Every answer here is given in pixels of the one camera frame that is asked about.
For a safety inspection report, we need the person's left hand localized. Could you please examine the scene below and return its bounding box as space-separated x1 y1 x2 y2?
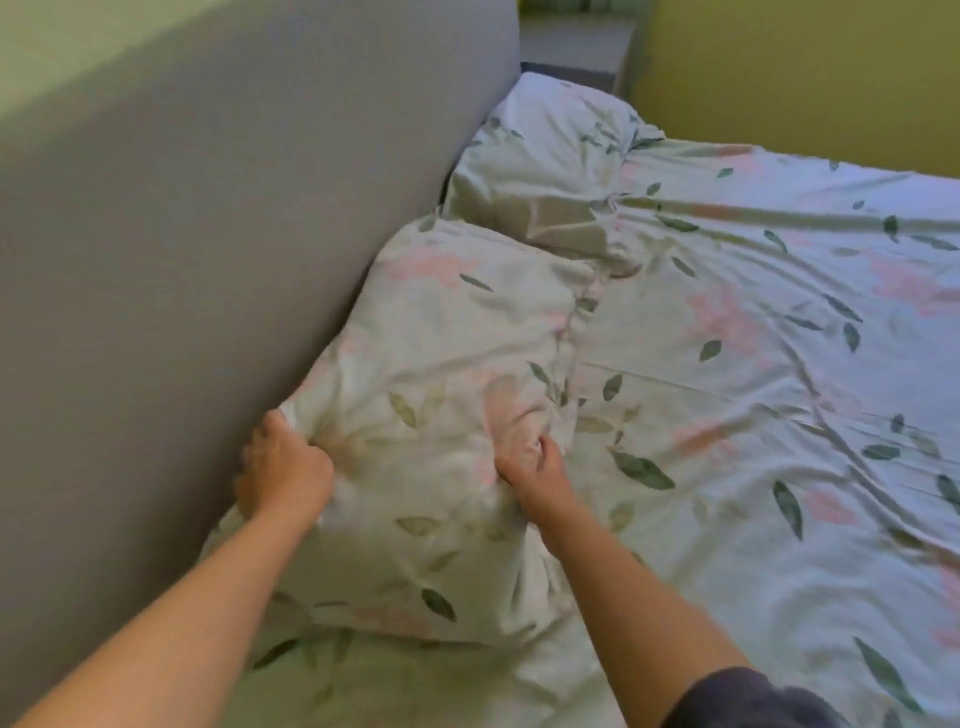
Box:
233 408 337 528

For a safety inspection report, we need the person's right hand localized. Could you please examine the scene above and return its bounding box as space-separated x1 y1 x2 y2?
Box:
494 434 579 535

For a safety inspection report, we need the floral leaf print pillow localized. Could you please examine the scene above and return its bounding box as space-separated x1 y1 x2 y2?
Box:
440 71 669 264
198 215 601 650

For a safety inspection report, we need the floral leaf print bed sheet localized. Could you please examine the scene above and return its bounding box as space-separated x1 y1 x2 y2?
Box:
198 134 960 728

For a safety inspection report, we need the grey headboard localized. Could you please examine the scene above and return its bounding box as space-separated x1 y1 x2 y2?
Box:
0 0 523 725

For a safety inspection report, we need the person's left forearm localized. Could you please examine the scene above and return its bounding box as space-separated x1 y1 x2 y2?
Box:
14 502 324 728

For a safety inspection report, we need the person's right forearm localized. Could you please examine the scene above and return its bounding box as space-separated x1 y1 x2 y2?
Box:
536 494 755 728

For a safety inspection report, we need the dark grey right sleeve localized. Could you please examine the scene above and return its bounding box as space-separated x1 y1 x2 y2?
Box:
659 667 849 728

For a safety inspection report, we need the grey nightstand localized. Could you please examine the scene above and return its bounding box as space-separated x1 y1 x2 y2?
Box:
517 14 654 95

